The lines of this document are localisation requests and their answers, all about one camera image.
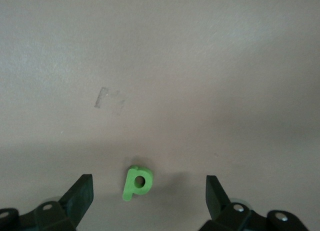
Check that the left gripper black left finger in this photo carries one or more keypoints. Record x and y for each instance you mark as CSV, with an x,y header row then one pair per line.
x,y
75,203

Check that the green letter d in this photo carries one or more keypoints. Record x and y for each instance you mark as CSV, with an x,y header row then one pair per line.
x,y
128,188

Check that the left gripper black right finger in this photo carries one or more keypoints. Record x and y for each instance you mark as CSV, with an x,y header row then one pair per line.
x,y
220,208

